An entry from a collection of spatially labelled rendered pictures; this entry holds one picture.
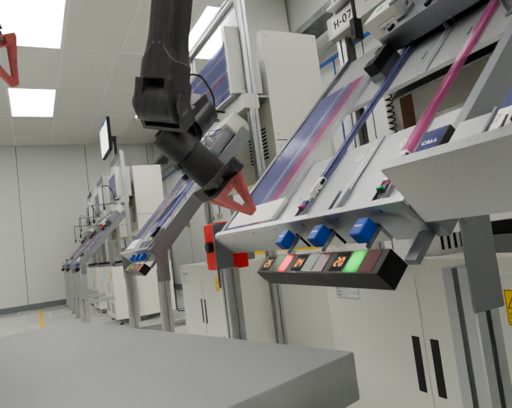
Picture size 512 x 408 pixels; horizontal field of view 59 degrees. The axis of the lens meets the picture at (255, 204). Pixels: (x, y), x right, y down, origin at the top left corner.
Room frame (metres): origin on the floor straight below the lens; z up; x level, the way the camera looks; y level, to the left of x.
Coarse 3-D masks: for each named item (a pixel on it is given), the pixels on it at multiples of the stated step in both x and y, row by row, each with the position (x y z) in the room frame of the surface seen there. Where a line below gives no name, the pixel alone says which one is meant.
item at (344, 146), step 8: (408, 48) 0.99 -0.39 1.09; (400, 56) 0.99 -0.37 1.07; (400, 64) 0.97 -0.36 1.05; (392, 72) 0.96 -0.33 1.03; (384, 80) 0.97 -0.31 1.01; (384, 88) 0.95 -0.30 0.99; (376, 96) 0.94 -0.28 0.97; (368, 104) 0.94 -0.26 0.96; (376, 104) 0.94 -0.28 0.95; (368, 112) 0.93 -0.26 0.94; (360, 120) 0.92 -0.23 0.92; (360, 128) 0.91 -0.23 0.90; (352, 136) 0.90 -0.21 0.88; (344, 144) 0.89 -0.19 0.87; (336, 152) 0.89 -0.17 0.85; (344, 152) 0.89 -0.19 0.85; (336, 160) 0.88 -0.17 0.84; (328, 168) 0.87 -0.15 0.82; (320, 176) 0.87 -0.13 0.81; (304, 208) 0.84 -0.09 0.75
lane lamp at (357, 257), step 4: (356, 252) 0.63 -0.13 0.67; (360, 252) 0.62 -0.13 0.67; (364, 252) 0.61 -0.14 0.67; (352, 256) 0.63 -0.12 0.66; (356, 256) 0.62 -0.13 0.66; (360, 256) 0.62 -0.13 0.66; (364, 256) 0.61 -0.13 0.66; (352, 260) 0.62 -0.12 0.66; (356, 260) 0.62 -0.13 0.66; (360, 260) 0.61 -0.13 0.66; (348, 264) 0.63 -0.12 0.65; (352, 264) 0.62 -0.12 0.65; (356, 264) 0.61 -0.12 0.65; (348, 268) 0.62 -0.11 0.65; (352, 268) 0.61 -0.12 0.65; (356, 268) 0.60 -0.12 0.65
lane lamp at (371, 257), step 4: (368, 252) 0.61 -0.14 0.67; (372, 252) 0.60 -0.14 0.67; (376, 252) 0.59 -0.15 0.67; (380, 252) 0.58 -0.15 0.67; (368, 256) 0.60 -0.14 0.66; (372, 256) 0.59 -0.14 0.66; (376, 256) 0.59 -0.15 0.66; (364, 260) 0.60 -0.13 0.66; (368, 260) 0.59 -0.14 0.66; (372, 260) 0.59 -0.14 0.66; (376, 260) 0.58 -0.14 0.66; (364, 264) 0.59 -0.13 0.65; (368, 264) 0.59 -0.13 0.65; (372, 264) 0.58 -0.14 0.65; (360, 268) 0.60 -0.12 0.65; (364, 268) 0.59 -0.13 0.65; (368, 268) 0.58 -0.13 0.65; (372, 268) 0.57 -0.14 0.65
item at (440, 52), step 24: (456, 24) 0.89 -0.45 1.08; (504, 24) 0.72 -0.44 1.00; (432, 48) 0.91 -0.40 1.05; (456, 48) 0.81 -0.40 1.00; (480, 48) 0.75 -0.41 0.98; (360, 72) 1.22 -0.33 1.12; (408, 72) 0.92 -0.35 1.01; (432, 72) 0.84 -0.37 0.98; (360, 96) 1.07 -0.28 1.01; (384, 96) 0.96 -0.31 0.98
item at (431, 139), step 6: (444, 126) 0.55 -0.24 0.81; (432, 132) 0.56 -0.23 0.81; (438, 132) 0.55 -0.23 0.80; (426, 138) 0.56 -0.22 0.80; (432, 138) 0.55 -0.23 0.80; (438, 138) 0.54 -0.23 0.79; (420, 144) 0.57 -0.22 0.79; (426, 144) 0.55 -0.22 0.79; (432, 144) 0.54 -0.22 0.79; (420, 150) 0.56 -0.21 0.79
